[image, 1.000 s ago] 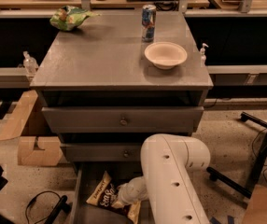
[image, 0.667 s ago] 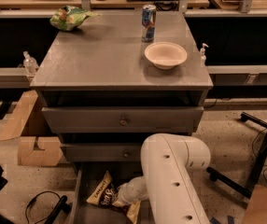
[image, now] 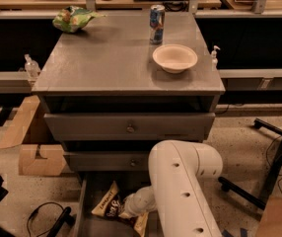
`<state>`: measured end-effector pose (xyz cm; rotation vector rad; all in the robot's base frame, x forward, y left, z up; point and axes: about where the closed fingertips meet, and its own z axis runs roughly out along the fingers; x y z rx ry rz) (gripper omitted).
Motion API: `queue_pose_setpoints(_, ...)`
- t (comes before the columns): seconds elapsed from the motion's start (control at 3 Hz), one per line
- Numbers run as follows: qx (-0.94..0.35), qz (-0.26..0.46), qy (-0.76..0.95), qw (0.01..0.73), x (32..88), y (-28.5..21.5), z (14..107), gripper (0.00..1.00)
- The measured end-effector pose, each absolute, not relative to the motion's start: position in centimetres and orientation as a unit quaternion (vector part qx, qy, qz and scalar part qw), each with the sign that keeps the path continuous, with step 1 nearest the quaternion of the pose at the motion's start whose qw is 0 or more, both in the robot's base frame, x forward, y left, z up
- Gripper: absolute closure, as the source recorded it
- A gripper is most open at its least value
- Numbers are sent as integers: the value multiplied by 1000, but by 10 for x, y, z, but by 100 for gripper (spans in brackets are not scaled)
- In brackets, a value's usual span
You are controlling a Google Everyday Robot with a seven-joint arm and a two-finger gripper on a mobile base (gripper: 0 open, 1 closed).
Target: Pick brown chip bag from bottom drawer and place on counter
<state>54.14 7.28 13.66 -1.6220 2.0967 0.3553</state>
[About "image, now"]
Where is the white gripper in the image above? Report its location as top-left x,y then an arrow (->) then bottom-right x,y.
122,186 -> 157,217

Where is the brown sea salt chip bag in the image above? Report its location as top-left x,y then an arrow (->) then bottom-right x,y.
91,181 -> 149,237

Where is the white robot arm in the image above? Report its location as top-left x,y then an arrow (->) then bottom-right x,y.
120,140 -> 223,237

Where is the grey open bottom drawer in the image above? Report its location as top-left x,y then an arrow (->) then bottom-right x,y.
73,171 -> 150,237

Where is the grey top drawer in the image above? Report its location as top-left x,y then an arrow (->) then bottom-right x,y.
44,113 -> 215,141

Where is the grey middle drawer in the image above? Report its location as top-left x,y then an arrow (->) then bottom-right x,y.
64,151 -> 149,172

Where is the grey wooden drawer cabinet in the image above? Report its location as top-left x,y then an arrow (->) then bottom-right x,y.
32,10 -> 226,190

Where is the green chip bag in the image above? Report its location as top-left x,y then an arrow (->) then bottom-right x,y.
52,6 -> 105,34

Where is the black floor stand leg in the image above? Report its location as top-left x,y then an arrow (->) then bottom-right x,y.
46,206 -> 75,237

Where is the cut cardboard piece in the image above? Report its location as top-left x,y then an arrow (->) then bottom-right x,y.
18,144 -> 66,177

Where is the black stand with wheels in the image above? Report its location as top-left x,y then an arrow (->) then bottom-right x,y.
218,118 -> 282,209

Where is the cardboard box bottom right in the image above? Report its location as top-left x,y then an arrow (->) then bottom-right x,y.
255,197 -> 282,237

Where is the white paper bowl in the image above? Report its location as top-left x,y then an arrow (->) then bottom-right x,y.
152,44 -> 198,74

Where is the white pump dispenser bottle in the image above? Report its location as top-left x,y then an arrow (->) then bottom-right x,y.
211,45 -> 221,70

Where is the clear bottle on left shelf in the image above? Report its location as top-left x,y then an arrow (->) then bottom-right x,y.
25,54 -> 40,79

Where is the blue silver drink can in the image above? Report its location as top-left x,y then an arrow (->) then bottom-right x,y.
150,5 -> 165,44

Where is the black cable on floor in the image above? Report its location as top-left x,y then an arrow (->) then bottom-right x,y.
26,201 -> 66,237

